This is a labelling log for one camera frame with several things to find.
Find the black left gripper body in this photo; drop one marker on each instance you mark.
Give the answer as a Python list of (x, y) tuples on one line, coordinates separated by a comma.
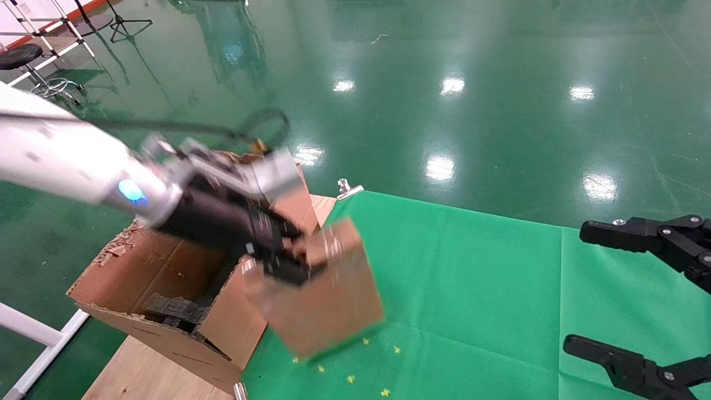
[(222, 219)]

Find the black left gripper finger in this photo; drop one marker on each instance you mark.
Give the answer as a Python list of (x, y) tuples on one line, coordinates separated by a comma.
[(289, 230), (289, 269)]

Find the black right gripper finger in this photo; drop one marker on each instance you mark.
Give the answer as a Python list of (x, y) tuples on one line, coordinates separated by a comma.
[(666, 236), (639, 378)]

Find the small brown cardboard box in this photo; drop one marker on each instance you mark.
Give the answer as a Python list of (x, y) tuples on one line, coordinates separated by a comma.
[(333, 311)]

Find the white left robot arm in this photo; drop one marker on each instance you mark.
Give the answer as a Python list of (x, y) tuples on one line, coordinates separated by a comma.
[(55, 161)]

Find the large open cardboard carton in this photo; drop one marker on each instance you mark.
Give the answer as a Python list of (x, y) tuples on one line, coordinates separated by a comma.
[(233, 328)]

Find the metal binder clip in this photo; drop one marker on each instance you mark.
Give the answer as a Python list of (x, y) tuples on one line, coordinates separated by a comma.
[(240, 391), (349, 190)]

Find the black foam block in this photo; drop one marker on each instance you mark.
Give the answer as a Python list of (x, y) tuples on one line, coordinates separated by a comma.
[(178, 311)]

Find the green cloth mat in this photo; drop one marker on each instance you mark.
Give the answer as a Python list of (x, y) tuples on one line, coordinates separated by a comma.
[(472, 289)]

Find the black tripod microphone stand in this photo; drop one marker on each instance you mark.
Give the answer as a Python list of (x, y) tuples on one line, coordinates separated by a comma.
[(118, 22)]

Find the black curved gooseneck pole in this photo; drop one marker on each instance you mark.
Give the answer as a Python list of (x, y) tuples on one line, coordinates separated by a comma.
[(94, 25)]

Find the black round swivel stool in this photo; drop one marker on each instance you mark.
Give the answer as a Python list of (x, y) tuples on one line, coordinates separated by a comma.
[(19, 56)]

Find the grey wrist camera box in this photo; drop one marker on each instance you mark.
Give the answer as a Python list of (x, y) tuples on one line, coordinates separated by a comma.
[(272, 175)]

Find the silver camera mount bracket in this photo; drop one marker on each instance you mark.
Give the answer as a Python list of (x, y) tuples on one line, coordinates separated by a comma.
[(194, 158)]

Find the white metal table frame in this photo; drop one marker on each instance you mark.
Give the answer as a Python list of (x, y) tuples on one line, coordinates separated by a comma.
[(33, 330)]

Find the white frame work table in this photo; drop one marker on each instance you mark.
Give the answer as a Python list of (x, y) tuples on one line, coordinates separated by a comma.
[(50, 60)]

